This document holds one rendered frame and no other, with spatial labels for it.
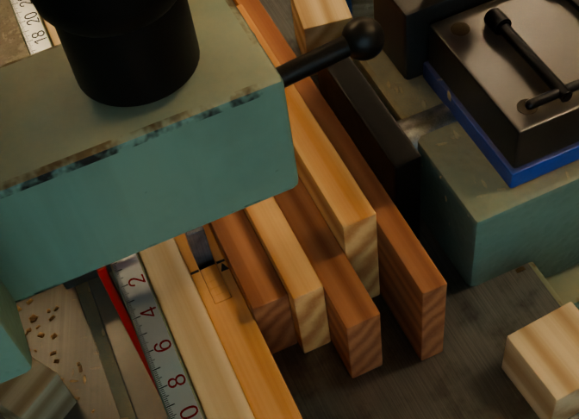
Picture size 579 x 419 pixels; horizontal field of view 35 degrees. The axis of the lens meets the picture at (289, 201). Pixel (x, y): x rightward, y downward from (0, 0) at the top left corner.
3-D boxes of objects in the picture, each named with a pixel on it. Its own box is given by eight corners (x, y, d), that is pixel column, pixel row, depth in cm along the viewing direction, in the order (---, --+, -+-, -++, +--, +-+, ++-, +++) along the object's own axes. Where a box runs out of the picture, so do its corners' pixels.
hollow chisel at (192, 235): (221, 283, 49) (203, 228, 45) (205, 289, 49) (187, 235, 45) (214, 270, 49) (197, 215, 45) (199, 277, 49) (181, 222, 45)
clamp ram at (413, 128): (515, 219, 50) (532, 109, 43) (396, 272, 49) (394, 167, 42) (435, 115, 56) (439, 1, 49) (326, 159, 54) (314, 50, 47)
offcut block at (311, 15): (356, 65, 60) (352, 17, 56) (308, 77, 59) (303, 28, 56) (339, 26, 62) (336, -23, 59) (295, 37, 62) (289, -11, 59)
